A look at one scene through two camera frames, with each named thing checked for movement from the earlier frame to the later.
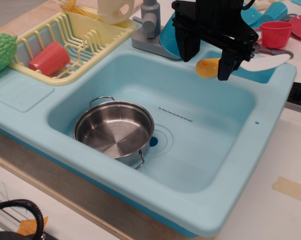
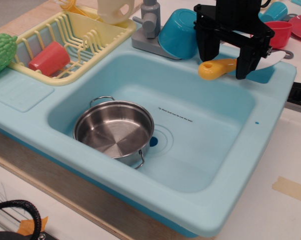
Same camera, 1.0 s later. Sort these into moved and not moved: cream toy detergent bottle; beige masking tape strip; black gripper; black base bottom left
Moved: black gripper
Not moved: beige masking tape strip; black base bottom left; cream toy detergent bottle
